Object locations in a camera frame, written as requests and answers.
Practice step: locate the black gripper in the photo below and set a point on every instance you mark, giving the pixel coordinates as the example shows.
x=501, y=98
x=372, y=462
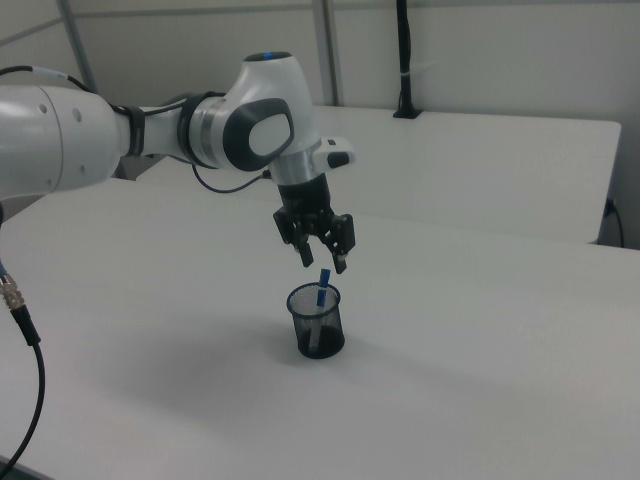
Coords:
x=305, y=200

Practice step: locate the blue capped white marker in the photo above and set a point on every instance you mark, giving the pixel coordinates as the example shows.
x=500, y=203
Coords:
x=324, y=280

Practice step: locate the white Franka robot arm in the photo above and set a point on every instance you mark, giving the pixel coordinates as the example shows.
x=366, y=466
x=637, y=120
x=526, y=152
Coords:
x=270, y=90

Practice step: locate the black mesh pen cup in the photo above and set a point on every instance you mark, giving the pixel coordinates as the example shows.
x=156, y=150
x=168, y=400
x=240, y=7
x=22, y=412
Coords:
x=326, y=341

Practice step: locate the white neighbouring table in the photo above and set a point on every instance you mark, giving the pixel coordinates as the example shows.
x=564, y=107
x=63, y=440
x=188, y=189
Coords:
x=450, y=165

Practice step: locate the black pole with clamp base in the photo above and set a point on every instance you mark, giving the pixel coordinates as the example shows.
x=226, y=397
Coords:
x=404, y=50

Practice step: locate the grey metal frame post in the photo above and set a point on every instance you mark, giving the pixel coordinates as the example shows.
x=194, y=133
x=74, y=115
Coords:
x=80, y=45
x=330, y=60

